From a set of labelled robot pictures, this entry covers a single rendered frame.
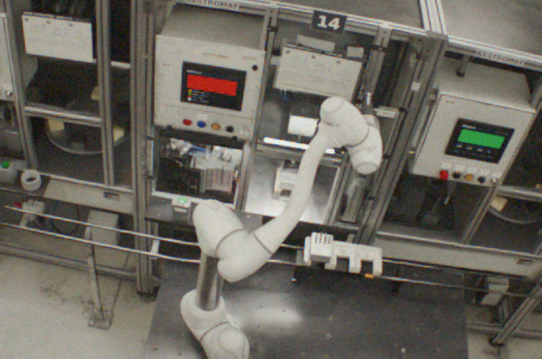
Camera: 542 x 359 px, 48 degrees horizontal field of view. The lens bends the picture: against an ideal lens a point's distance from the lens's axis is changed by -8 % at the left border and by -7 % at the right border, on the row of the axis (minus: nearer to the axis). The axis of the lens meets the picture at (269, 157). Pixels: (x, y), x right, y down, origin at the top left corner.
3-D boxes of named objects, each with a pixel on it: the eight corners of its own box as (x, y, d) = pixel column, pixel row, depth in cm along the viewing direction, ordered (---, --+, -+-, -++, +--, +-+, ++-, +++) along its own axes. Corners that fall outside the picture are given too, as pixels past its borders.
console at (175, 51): (152, 129, 272) (154, 40, 240) (166, 86, 292) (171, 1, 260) (251, 145, 273) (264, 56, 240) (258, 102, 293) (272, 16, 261)
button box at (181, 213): (171, 221, 297) (171, 203, 289) (174, 208, 303) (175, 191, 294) (188, 224, 297) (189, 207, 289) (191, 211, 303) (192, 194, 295)
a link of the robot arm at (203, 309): (198, 350, 268) (172, 313, 280) (229, 336, 277) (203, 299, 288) (216, 241, 216) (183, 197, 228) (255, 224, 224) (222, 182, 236)
